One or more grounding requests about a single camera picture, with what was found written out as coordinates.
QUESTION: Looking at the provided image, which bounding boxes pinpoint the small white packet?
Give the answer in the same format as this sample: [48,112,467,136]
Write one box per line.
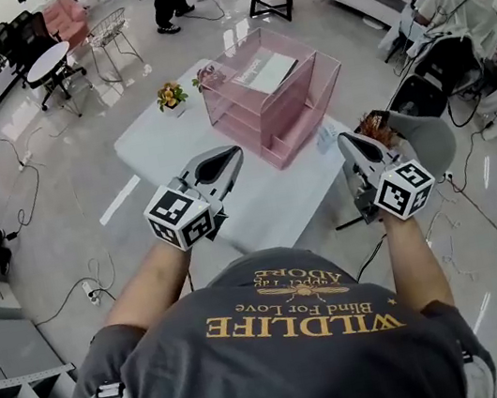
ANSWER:
[313,121,341,154]

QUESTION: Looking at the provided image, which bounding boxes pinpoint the person's left forearm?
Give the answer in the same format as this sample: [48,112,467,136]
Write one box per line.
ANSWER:
[91,234,214,340]

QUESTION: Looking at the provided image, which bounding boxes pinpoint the black office chair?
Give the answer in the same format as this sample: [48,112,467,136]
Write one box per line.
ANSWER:
[8,7,54,68]
[0,18,30,76]

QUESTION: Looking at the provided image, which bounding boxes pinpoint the pink flowers in small pot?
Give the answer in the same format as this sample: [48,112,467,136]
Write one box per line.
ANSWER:
[188,64,226,94]

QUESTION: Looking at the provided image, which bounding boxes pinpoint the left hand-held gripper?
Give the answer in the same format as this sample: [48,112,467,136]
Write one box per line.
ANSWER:
[134,143,259,258]

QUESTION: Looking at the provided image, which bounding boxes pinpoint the person's right forearm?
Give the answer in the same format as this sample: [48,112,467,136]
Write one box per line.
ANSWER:
[377,206,457,317]

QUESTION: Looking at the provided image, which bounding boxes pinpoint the pink acrylic desk organizer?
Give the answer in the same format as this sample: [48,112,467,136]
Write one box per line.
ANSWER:
[191,13,359,183]

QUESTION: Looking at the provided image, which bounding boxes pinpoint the pink sofa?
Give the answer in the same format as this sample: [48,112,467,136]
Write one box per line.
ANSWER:
[38,0,95,54]

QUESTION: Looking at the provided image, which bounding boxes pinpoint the person's dark grey printed t-shirt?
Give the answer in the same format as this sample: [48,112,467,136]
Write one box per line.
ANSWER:
[48,212,497,398]

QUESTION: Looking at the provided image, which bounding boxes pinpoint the grey desk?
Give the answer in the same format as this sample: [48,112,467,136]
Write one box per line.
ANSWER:
[0,286,66,382]

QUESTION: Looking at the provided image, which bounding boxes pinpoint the grey plastic chair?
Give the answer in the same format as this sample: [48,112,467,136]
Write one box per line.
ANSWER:
[384,99,464,191]

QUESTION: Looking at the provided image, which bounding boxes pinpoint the black floor cable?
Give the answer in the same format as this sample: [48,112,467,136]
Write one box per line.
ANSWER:
[0,120,52,242]

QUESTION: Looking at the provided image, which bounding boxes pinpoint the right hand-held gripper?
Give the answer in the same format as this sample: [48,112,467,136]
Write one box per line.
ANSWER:
[336,116,443,229]

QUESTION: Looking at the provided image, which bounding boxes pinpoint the round white table black base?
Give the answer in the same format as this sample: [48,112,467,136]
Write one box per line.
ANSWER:
[20,37,94,114]

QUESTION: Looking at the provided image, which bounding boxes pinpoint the white wire chair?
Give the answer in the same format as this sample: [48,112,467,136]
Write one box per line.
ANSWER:
[82,4,148,88]

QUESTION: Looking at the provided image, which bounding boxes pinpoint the orange flowers in white pot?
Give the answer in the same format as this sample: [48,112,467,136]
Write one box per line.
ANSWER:
[153,78,193,120]

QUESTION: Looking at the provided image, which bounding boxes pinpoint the white notebook with black edge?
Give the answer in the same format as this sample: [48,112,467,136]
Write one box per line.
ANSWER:
[226,45,305,101]

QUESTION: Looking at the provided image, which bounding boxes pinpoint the brown dried flower bunch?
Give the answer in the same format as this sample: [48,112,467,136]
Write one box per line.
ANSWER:
[351,106,401,154]

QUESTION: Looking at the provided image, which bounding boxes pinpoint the white power strip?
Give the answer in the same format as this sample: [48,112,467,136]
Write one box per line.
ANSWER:
[13,151,38,172]
[79,276,103,310]

